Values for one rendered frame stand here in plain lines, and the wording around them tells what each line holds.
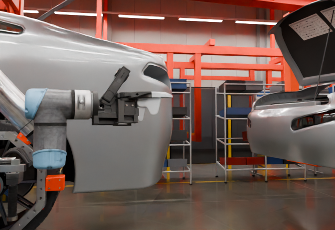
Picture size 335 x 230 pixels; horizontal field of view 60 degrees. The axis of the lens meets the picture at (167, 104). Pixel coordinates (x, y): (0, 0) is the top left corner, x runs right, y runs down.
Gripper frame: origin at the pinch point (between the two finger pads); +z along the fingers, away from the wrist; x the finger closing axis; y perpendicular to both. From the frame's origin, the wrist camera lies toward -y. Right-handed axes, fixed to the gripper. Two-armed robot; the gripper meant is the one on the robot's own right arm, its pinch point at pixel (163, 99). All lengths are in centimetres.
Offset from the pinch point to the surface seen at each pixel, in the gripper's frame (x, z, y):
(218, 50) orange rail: -560, 393, -267
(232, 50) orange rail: -550, 432, -268
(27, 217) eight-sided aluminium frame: -97, -39, 43
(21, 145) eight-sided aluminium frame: -89, -43, 7
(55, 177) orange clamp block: -89, -26, 23
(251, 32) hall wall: -797, 710, -465
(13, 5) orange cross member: -300, -74, -179
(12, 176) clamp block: -68, -44, 21
